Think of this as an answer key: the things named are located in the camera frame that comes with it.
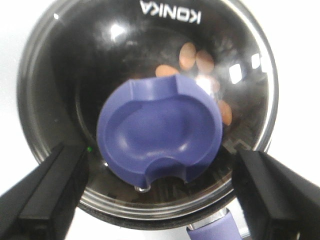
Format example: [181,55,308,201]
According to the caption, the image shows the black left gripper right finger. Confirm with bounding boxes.
[231,150,320,240]

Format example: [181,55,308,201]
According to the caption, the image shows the dark blue saucepan purple handle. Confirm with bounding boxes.
[17,0,279,230]

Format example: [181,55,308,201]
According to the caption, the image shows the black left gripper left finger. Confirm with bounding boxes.
[0,144,89,240]

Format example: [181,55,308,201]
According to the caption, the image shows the orange ham slices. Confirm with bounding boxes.
[154,41,233,126]

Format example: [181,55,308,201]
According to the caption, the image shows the glass lid purple knob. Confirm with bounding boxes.
[96,64,225,193]

